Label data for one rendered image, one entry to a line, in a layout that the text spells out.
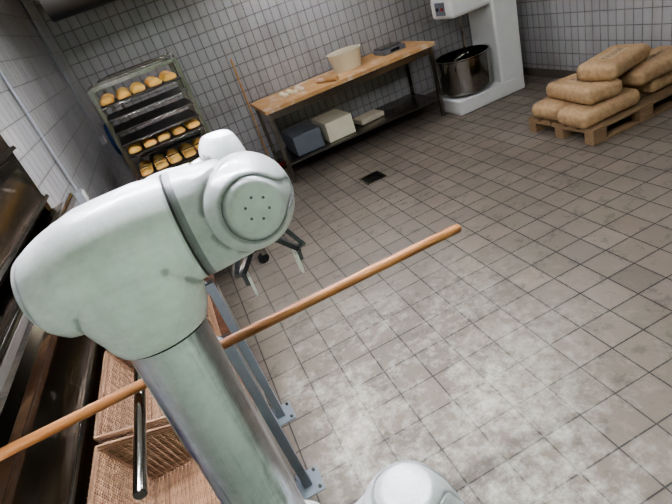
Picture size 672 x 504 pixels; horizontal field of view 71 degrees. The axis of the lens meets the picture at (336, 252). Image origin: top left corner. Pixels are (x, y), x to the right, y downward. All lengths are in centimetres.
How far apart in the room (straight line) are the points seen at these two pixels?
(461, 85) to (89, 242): 582
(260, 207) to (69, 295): 21
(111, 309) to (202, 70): 570
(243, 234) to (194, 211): 6
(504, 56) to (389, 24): 153
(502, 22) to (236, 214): 603
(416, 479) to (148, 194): 58
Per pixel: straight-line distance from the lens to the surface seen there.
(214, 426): 64
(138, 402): 142
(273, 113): 553
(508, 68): 654
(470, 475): 233
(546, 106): 509
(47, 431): 151
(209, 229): 52
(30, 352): 200
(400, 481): 83
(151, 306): 55
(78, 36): 617
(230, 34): 622
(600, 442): 241
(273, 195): 50
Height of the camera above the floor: 196
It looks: 29 degrees down
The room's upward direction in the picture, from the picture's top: 20 degrees counter-clockwise
